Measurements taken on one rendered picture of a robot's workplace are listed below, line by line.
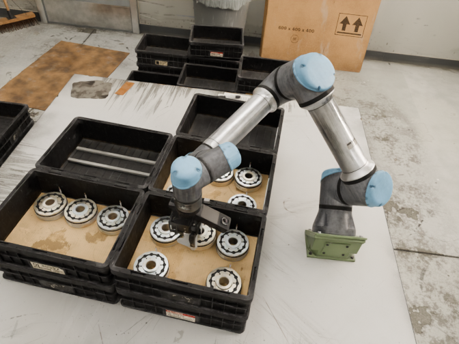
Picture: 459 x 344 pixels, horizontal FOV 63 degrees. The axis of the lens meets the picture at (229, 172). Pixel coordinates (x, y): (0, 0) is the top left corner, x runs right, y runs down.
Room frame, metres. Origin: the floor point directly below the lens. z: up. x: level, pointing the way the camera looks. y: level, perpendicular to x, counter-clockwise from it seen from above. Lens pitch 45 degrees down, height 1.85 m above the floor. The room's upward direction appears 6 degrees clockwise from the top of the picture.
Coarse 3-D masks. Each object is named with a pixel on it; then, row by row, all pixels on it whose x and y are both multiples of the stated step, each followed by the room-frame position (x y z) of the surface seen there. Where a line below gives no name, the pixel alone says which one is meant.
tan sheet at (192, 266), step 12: (156, 216) 0.78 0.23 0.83; (144, 240) 0.68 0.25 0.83; (216, 240) 0.71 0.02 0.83; (252, 240) 0.72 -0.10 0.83; (144, 252) 0.64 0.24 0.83; (168, 252) 0.65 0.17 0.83; (180, 252) 0.65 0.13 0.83; (192, 252) 0.65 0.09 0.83; (204, 252) 0.66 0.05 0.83; (216, 252) 0.66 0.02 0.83; (252, 252) 0.68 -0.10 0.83; (132, 264) 0.59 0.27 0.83; (180, 264) 0.61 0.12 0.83; (192, 264) 0.61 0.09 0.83; (204, 264) 0.61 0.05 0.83; (216, 264) 0.62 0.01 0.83; (228, 264) 0.62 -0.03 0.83; (240, 264) 0.63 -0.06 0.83; (252, 264) 0.63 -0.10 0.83; (168, 276) 0.56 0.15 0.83; (180, 276) 0.57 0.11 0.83; (192, 276) 0.57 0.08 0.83; (204, 276) 0.57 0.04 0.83; (240, 276) 0.59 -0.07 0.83
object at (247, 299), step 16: (160, 192) 0.80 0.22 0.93; (224, 208) 0.76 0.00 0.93; (256, 256) 0.60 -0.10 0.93; (112, 272) 0.51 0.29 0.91; (128, 272) 0.51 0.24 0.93; (144, 272) 0.51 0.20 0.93; (256, 272) 0.54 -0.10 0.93; (176, 288) 0.49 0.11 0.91; (192, 288) 0.48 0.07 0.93; (208, 288) 0.48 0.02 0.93
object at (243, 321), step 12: (132, 300) 0.51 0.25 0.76; (144, 300) 0.51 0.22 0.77; (156, 300) 0.49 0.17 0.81; (156, 312) 0.50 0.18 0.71; (180, 312) 0.49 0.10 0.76; (192, 312) 0.49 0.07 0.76; (204, 312) 0.47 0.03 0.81; (216, 312) 0.47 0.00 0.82; (204, 324) 0.48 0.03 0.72; (216, 324) 0.48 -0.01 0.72; (228, 324) 0.48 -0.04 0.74; (240, 324) 0.47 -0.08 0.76
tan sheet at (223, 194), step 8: (264, 176) 1.02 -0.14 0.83; (168, 184) 0.93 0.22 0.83; (208, 184) 0.95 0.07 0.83; (232, 184) 0.96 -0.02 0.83; (264, 184) 0.98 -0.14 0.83; (208, 192) 0.91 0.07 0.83; (216, 192) 0.91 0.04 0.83; (224, 192) 0.92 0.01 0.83; (232, 192) 0.92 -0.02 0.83; (240, 192) 0.93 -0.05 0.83; (248, 192) 0.93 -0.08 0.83; (256, 192) 0.93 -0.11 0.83; (264, 192) 0.94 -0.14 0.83; (216, 200) 0.88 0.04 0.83; (224, 200) 0.88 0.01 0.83; (256, 200) 0.90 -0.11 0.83
